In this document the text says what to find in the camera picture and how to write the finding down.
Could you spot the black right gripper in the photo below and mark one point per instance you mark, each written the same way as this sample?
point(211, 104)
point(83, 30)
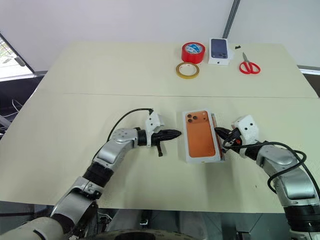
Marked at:
point(236, 140)

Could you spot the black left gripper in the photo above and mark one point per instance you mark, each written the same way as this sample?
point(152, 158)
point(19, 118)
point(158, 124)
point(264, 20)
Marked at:
point(156, 138)

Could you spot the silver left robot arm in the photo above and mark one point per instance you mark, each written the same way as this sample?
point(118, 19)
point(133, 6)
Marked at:
point(120, 136)

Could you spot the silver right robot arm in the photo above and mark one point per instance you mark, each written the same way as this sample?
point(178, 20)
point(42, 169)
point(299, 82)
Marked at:
point(282, 160)

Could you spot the white box with dark phone print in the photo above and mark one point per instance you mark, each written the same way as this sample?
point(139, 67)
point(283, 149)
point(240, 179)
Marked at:
point(219, 48)

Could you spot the yellow clear tape roll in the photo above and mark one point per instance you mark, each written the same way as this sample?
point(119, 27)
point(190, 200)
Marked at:
point(187, 77)

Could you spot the red tape roll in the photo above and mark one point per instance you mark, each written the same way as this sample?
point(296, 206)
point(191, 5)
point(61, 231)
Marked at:
point(186, 56)

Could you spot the small black clip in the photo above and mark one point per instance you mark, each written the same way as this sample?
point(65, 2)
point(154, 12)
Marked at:
point(237, 46)

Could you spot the grey ribbed pole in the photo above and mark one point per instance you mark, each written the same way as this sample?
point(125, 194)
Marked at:
point(231, 18)

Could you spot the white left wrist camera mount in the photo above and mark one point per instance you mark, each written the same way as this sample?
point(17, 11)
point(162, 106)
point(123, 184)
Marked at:
point(155, 122)

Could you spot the grey wall ledge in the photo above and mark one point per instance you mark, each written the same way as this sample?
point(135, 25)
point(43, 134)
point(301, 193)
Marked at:
point(310, 69)

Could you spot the grey window frame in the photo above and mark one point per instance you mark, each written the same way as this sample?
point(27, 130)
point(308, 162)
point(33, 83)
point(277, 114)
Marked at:
point(27, 65)

